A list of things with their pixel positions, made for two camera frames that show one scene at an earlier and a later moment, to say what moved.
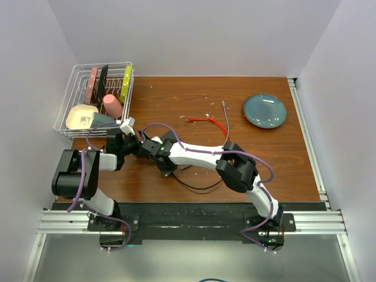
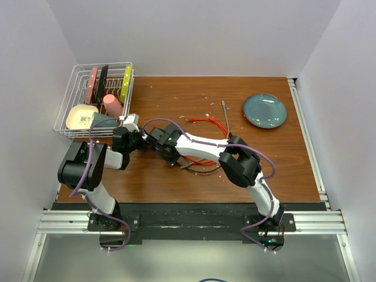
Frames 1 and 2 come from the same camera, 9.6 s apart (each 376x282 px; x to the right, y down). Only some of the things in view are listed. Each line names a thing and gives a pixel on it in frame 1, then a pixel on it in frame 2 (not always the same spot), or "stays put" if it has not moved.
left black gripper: [130, 136] stays put
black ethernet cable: [195, 188] to [200, 172]
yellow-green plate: [126, 83] stays put
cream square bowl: [79, 117] stays put
